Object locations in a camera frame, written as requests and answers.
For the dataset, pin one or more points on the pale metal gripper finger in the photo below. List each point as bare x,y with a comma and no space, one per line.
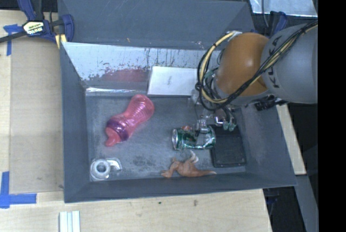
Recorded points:
202,131
202,123

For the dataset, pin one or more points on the crushed green drink can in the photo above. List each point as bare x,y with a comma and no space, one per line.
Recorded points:
186,141

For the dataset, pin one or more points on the orange toy dinosaur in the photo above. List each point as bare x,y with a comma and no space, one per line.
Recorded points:
186,168

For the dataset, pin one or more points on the white flat box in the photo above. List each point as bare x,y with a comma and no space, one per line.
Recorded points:
173,80

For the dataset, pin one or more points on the pink baby bottle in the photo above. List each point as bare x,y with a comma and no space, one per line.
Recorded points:
132,118

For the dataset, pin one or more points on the grey metal bin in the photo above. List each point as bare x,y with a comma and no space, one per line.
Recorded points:
151,22

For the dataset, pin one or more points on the pale wood board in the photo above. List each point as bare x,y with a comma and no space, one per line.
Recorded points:
35,117

